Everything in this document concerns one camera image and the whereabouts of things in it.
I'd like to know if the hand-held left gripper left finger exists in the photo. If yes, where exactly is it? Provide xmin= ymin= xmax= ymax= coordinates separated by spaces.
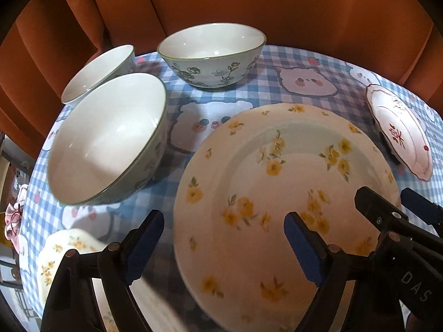
xmin=41 ymin=209 xmax=165 ymax=332

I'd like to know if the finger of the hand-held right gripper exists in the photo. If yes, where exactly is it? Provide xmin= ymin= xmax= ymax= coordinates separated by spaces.
xmin=400 ymin=187 xmax=443 ymax=230
xmin=354 ymin=186 xmax=443 ymax=250

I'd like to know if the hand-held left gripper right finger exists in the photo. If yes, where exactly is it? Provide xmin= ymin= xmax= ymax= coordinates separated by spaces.
xmin=283 ymin=212 xmax=405 ymax=332

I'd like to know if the large yellow floral plate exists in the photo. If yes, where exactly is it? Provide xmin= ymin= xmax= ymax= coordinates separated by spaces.
xmin=172 ymin=103 xmax=402 ymax=332

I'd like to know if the white bowl green floral print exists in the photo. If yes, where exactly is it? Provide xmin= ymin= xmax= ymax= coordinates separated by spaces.
xmin=157 ymin=23 xmax=267 ymax=92
xmin=47 ymin=72 xmax=168 ymax=206
xmin=61 ymin=44 xmax=135 ymax=106

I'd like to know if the small scalloped yellow floral plate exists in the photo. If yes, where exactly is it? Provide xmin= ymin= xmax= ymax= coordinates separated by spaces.
xmin=36 ymin=228 xmax=187 ymax=332

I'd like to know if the small pink-rimmed red floral plate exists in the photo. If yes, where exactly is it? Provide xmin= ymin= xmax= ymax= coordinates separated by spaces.
xmin=366 ymin=84 xmax=434 ymax=182

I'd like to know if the pink patterned cloth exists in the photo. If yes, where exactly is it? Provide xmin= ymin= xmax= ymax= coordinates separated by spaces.
xmin=4 ymin=183 xmax=30 ymax=250

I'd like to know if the blue checked cartoon tablecloth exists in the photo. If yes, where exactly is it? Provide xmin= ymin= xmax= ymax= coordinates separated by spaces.
xmin=19 ymin=44 xmax=443 ymax=332

